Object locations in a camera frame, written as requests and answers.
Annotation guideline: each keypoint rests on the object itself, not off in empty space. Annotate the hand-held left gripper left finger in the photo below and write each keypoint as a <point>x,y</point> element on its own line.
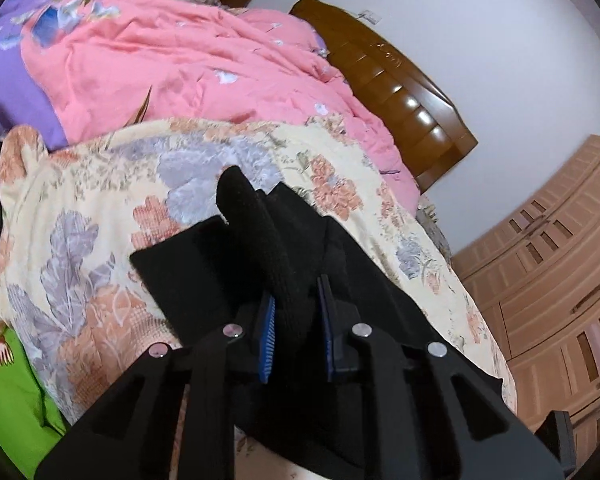
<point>266,345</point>

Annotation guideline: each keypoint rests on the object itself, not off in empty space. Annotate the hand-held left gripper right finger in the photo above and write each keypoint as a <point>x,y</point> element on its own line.
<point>326,340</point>

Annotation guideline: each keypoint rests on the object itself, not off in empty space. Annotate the black pants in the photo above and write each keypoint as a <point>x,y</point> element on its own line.
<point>260,240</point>

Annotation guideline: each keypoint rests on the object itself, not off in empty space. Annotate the light wooden wardrobe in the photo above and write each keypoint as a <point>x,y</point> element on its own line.
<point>545,280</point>

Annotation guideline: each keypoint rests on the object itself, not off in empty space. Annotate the cream floral blanket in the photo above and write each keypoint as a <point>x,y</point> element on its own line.
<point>105,220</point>

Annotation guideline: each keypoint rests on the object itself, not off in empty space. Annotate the brown wooden headboard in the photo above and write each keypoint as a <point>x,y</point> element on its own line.
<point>390,90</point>

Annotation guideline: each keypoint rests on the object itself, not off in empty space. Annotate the green printed cloth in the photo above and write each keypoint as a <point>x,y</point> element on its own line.
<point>15,410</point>

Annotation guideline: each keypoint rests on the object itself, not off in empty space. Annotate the pink purple floral quilt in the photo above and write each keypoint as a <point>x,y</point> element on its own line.
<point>155,60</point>

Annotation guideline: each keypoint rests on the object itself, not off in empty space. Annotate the white wall socket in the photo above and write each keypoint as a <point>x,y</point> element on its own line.
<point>370,16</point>

